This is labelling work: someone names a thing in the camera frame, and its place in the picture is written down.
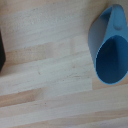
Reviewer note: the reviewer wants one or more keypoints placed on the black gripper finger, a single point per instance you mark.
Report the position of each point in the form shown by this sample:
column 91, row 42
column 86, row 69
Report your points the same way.
column 1, row 50

